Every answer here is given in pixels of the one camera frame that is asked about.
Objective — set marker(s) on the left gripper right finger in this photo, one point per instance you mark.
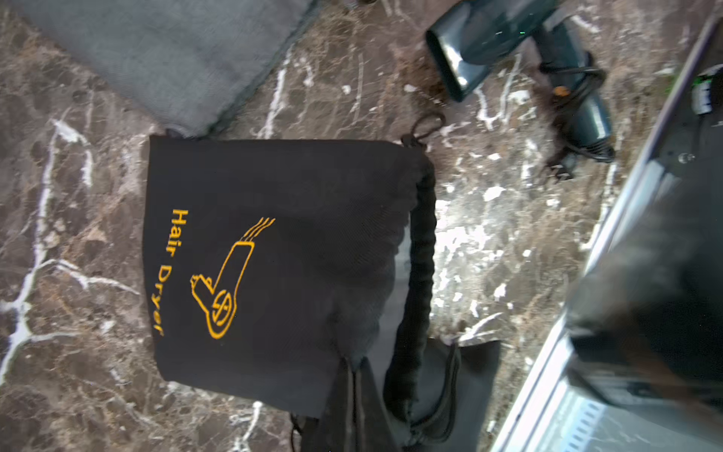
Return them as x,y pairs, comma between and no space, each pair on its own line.
373,432

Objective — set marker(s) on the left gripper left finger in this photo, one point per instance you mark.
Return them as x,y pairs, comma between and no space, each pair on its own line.
335,429

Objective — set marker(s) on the black pouch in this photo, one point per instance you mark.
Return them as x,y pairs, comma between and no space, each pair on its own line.
268,262

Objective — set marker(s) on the grey hair dryer pouch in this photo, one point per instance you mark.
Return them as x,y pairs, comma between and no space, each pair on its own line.
190,64

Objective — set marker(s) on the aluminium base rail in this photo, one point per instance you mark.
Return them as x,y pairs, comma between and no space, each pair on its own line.
552,413

